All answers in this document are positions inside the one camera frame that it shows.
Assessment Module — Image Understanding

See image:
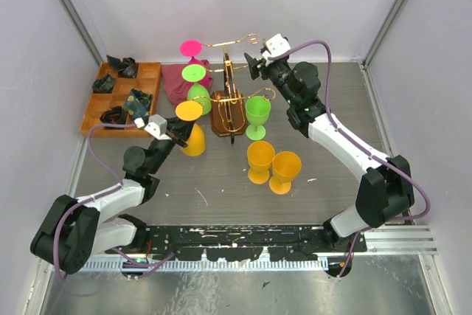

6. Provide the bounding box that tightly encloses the dark pouch tray left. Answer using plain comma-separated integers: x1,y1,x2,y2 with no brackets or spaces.
92,74,116,94

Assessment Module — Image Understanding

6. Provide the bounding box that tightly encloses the dark pouch tray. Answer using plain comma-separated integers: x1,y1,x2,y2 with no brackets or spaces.
106,55,139,78
92,74,116,94

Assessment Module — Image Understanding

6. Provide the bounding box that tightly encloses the small dark item in tray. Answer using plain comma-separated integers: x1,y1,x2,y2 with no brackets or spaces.
100,105,128,129

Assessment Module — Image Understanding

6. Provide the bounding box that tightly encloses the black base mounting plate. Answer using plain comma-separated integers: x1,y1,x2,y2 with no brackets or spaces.
117,224,367,262

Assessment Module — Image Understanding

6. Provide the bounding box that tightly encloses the red cloth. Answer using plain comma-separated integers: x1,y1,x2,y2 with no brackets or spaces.
162,63,192,105

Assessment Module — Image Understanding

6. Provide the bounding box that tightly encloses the green wine glass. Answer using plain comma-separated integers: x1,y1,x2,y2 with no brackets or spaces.
245,96,271,141
181,64,212,115

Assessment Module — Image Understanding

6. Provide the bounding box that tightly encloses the dark pouch tray back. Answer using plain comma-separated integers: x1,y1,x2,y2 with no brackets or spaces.
106,55,139,78

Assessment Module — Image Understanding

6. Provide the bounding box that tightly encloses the aluminium frame rail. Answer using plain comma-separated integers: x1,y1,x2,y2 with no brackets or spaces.
59,220,437,274

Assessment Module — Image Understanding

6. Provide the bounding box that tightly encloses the orange wine glass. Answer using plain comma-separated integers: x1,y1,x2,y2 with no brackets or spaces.
175,100,206,157
269,151,302,195
247,140,275,184

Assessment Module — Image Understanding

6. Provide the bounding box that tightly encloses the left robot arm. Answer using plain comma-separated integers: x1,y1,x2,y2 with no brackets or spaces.
29,114,195,275

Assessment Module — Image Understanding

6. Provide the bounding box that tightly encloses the wooden tray organizer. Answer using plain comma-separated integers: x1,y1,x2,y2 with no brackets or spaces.
80,62,162,136

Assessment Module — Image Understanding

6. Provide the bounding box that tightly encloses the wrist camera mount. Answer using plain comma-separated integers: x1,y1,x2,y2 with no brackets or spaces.
261,33,291,60
133,114,170,140

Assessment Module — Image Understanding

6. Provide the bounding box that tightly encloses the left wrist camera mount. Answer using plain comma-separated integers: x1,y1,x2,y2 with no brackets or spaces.
133,114,170,140

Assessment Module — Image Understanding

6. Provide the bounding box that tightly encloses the pink wine glass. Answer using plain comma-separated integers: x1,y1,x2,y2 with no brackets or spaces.
179,39,204,66

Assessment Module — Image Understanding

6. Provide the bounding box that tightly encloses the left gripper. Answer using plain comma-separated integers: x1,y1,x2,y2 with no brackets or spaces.
149,111,198,175

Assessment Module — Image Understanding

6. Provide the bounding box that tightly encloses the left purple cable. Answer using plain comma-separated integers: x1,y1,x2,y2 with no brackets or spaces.
53,118,176,283

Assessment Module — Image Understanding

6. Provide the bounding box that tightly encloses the gold wire wine glass rack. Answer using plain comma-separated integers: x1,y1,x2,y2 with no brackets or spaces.
192,33,276,145

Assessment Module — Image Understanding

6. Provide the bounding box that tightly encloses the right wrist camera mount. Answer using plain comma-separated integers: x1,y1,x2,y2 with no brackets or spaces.
261,33,291,60

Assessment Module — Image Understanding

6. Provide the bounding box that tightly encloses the orange wine glass back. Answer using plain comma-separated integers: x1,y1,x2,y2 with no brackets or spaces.
175,100,206,157

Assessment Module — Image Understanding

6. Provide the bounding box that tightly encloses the blue floral fabric pouch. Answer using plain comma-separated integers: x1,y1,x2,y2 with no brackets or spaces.
124,89,153,125

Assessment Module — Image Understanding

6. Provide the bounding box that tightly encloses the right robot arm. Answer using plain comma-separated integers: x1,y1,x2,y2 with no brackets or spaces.
244,54,414,252

